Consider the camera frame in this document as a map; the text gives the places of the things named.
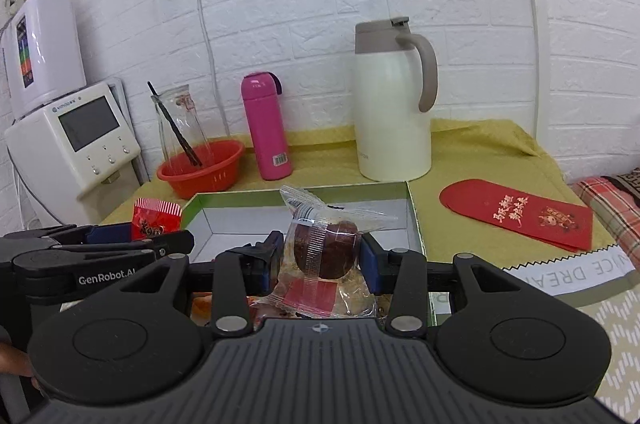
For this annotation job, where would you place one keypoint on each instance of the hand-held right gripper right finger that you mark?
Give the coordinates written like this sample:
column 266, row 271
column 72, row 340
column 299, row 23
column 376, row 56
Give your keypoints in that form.
column 370, row 261

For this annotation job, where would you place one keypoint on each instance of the red striped snack packet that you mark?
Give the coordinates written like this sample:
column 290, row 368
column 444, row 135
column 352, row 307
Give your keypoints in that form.
column 155, row 218

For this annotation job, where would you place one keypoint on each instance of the brown patterned cloth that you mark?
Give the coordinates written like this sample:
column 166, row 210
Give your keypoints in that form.
column 625, row 186

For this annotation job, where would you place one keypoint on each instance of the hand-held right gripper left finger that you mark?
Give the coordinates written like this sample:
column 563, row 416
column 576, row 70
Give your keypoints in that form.
column 274, row 261

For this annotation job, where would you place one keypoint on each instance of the green cardboard box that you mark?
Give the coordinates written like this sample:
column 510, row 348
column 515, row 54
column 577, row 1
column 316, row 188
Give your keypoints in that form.
column 240, row 216

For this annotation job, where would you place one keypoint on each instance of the cream thermos jug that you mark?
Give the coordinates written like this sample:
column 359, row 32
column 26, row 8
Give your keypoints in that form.
column 392, row 118

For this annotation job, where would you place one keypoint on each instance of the red plaid cloth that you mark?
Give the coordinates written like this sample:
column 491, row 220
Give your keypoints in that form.
column 612, row 214

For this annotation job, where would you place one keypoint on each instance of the yellow-green tablecloth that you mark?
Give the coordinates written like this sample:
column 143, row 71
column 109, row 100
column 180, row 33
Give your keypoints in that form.
column 475, row 153

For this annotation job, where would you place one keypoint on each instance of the red envelope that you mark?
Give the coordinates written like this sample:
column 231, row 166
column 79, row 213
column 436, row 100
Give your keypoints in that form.
column 515, row 214

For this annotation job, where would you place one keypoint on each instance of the clear glass pitcher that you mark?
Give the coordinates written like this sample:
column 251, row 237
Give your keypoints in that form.
column 175, row 123

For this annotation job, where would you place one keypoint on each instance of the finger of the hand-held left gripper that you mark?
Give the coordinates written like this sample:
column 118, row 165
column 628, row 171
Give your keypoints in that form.
column 110, row 233
column 170, row 244

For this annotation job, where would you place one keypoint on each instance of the white water purifier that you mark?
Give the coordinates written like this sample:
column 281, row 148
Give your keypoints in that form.
column 50, row 53

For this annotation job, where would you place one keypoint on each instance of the pile of snack packets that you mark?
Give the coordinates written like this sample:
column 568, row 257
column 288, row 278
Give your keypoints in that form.
column 357, row 301

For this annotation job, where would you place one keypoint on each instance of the clear brown cake packet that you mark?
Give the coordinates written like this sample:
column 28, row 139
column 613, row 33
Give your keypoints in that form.
column 325, row 254

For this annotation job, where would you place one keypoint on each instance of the person's left hand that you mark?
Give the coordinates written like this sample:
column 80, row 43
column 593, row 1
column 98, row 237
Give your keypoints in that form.
column 12, row 360

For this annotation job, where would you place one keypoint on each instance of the white water dispenser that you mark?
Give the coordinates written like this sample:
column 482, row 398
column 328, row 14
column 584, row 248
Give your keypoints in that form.
column 60, row 168

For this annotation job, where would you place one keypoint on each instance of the pink thermos bottle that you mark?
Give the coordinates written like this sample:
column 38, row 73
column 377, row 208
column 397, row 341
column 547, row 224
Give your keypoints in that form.
column 267, row 128

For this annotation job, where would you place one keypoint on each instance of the red plastic basket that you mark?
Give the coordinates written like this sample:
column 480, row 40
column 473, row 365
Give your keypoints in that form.
column 220, row 174

